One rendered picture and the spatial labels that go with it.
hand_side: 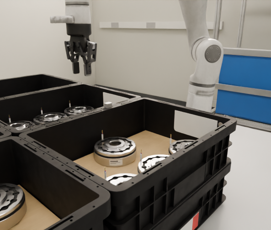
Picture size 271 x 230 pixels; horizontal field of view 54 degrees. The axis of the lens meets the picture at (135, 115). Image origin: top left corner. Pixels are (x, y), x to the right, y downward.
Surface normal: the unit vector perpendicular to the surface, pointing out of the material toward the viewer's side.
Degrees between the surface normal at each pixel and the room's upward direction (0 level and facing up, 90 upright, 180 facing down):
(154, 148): 0
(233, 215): 0
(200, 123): 90
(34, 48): 90
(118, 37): 90
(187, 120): 90
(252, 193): 0
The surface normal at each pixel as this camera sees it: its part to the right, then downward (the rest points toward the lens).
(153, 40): -0.62, 0.25
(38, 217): 0.00, -0.95
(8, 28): 0.78, 0.20
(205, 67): 0.03, 0.39
